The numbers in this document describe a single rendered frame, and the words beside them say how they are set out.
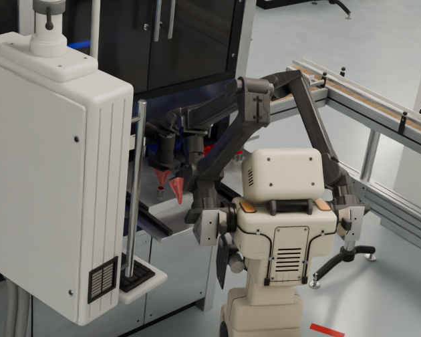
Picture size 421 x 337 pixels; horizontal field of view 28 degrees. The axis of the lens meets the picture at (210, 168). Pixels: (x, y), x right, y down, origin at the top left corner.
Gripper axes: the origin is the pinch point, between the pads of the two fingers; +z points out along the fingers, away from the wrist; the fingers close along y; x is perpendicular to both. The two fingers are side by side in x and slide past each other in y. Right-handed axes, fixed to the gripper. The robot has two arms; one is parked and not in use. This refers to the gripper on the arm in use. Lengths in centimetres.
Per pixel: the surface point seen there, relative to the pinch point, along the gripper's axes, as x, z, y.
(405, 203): -121, 40, -54
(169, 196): -4.0, 7.1, -0.9
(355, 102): -126, 3, -18
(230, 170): -36.7, 7.2, -6.9
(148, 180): -7.9, 7.1, 11.5
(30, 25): 35, -58, 30
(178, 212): 2.1, 7.4, -9.5
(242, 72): -57, -24, 5
